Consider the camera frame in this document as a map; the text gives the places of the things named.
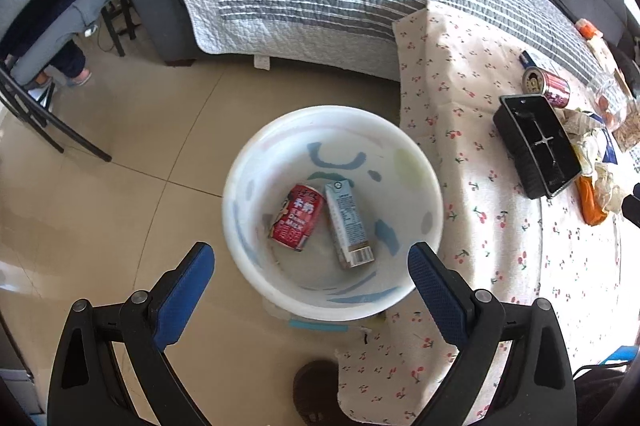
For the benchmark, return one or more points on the cherry print tablecloth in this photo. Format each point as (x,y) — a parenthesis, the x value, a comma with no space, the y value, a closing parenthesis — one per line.
(454,67)

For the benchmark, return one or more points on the orange snack bag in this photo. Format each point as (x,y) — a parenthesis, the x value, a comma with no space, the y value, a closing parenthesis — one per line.
(587,29)

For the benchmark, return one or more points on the small blue white box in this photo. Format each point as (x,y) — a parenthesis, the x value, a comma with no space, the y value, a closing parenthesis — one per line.
(526,60)

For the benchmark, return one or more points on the pale green paper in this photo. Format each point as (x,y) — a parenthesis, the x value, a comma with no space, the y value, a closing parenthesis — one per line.
(607,191)

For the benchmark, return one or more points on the white plastic trash bin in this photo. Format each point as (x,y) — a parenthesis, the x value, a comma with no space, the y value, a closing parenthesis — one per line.
(395,188)

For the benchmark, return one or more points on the black plastic food tray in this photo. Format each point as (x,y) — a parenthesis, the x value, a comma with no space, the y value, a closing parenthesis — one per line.
(543,156)

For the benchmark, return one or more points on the light blue milk carton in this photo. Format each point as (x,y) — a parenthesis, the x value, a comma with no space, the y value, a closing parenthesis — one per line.
(350,238)

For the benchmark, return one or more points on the clear glass teapot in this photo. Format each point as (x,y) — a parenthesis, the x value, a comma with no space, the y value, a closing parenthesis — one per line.
(608,99)

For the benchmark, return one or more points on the white tissue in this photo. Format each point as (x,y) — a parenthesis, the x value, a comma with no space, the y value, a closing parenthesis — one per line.
(590,147)

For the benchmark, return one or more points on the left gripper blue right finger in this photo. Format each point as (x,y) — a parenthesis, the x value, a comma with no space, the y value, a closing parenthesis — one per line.
(535,386)

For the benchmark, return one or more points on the red milk drink can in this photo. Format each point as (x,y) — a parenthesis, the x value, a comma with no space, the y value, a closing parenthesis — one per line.
(553,87)

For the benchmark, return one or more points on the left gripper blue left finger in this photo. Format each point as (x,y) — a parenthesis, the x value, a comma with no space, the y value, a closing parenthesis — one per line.
(87,386)

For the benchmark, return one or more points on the orange peel pieces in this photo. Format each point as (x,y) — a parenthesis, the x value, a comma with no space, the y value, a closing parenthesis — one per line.
(592,212)

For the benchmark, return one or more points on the jar of sunflower seeds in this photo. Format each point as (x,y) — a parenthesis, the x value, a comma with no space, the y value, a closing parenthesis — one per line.
(627,135)

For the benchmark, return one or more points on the crushed red soda can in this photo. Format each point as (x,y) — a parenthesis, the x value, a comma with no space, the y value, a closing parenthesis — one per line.
(298,217)

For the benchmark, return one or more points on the grey chair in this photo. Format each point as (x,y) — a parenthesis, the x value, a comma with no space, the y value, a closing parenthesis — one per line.
(37,35)

